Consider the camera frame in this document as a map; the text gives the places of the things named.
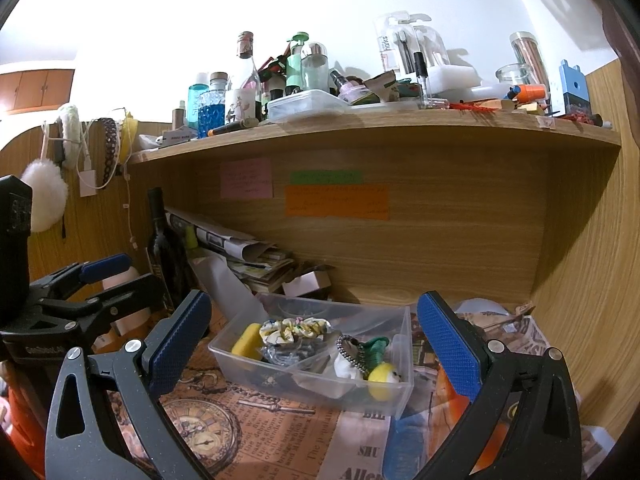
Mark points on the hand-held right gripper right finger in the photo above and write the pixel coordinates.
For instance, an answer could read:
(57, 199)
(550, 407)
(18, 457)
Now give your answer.
(447, 345)

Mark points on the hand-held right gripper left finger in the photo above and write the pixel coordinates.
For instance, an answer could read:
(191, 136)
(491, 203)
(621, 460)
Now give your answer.
(180, 342)

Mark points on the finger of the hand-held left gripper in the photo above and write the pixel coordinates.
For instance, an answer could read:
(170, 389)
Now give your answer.
(107, 267)
(135, 292)

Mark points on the yellow sponge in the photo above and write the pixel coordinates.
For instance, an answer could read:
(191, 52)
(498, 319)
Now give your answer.
(247, 340)

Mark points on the yellow plush toy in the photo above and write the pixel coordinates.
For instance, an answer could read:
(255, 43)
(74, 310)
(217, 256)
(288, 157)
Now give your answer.
(384, 380)

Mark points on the white scrunchie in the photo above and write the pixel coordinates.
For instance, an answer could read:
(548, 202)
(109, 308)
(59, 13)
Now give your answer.
(350, 367)

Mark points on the silver scrunchie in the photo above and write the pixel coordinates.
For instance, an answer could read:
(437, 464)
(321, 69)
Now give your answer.
(295, 354)

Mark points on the yellow floral scrunchie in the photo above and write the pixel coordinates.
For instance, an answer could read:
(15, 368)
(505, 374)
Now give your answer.
(295, 329)

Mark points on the clear plastic container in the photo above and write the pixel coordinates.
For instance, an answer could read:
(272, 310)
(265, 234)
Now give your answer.
(320, 400)

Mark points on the dark wine bottle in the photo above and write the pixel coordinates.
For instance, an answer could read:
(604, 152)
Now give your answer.
(167, 260)

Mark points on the white fluffy pompom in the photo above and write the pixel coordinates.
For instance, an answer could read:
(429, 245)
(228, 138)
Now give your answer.
(45, 197)

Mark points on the white round object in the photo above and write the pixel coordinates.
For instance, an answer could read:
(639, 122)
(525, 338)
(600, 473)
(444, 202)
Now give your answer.
(482, 306)

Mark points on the translucent plastic bag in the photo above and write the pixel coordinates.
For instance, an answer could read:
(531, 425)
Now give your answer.
(222, 280)

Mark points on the white charger adapter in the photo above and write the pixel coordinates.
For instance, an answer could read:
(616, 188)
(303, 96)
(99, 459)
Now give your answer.
(88, 183)

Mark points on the rolled newspaper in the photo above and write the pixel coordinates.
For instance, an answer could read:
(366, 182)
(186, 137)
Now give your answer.
(220, 235)

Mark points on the stack of papers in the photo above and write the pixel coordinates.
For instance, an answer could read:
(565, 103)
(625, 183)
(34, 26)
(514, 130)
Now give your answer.
(265, 272)

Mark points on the white fluffy headband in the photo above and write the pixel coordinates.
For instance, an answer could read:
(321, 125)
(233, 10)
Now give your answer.
(71, 132)

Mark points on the black studded headband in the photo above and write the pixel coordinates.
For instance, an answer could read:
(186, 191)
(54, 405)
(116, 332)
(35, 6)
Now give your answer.
(111, 140)

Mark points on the yellow headband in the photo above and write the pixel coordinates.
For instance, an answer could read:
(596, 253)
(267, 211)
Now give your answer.
(129, 135)

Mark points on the printed newspaper mat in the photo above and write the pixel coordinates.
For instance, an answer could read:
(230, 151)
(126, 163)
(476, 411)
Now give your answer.
(280, 435)

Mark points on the small cardboard box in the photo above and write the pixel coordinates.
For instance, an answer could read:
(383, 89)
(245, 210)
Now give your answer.
(307, 282)

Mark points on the small white box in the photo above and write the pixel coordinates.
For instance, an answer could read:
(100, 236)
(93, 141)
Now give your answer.
(179, 137)

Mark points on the wooden cabinet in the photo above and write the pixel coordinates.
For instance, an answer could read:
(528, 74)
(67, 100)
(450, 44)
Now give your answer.
(35, 90)

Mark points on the pink sticky note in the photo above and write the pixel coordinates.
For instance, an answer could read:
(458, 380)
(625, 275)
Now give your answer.
(246, 178)

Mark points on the small brown bottle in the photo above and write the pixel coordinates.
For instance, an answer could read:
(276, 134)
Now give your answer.
(179, 116)

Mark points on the orange plastic object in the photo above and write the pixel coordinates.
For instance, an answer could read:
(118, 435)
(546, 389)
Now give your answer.
(22, 430)

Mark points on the orange sticky note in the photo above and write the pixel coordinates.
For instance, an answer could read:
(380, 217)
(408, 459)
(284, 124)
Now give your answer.
(337, 202)

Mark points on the black orange marker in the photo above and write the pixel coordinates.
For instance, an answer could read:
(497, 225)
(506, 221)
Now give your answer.
(232, 127)

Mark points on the blue bead glass bottle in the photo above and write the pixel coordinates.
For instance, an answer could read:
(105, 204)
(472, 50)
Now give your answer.
(214, 112)

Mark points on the teal liquid bottle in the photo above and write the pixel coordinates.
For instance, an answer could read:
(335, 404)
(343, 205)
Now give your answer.
(196, 97)

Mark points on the green sticky note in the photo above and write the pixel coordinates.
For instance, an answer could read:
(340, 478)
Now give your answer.
(326, 177)

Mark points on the white printed cup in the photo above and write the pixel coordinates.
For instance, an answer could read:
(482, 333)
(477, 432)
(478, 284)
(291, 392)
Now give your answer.
(241, 106)

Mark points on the wooden shelf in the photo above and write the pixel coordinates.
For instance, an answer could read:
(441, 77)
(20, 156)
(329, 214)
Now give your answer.
(375, 135)

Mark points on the red hair clip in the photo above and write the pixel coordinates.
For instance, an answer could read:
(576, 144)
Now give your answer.
(470, 106)

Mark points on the clear lidded plastic box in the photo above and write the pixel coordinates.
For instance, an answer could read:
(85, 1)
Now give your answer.
(307, 105)

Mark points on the corked clear glass bottle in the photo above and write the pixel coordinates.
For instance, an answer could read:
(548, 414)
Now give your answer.
(246, 52)

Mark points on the green round tin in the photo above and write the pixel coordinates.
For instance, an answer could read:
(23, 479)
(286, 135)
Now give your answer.
(409, 91)

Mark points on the orange cap tube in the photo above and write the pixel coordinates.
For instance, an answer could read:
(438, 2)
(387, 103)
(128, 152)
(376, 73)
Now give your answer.
(530, 93)

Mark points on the white foam block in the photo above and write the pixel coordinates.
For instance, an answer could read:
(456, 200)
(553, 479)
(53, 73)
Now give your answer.
(455, 79)

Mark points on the pink cosmetic jar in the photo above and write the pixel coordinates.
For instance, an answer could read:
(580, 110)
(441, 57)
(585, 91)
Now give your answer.
(355, 94)

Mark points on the crumpled foil packet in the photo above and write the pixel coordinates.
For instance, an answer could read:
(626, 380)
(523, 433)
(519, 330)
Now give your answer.
(380, 86)

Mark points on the black cap clear bottle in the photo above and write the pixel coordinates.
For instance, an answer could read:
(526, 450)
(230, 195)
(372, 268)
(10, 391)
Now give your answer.
(420, 72)

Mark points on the green pump bottle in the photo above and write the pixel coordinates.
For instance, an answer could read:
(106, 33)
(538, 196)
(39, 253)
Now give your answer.
(296, 67)

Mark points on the empty glass jar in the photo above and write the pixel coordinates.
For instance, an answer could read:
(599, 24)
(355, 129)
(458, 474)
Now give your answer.
(514, 76)

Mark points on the small dark spray bottle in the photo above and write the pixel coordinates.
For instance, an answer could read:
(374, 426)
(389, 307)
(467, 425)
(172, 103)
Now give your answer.
(339, 81)

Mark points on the silver lid glass jar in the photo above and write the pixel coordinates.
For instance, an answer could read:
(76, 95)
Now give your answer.
(315, 67)

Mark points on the blue plastic block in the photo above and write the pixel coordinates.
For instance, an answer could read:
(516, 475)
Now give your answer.
(574, 85)

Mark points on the copper cylinder canister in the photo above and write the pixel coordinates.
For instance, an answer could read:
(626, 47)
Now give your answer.
(529, 55)

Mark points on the clear blister pack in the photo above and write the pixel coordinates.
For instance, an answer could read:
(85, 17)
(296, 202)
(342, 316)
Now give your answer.
(407, 37)

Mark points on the brown curtain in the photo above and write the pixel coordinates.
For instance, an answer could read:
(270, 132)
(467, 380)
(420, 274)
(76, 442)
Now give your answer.
(620, 5)

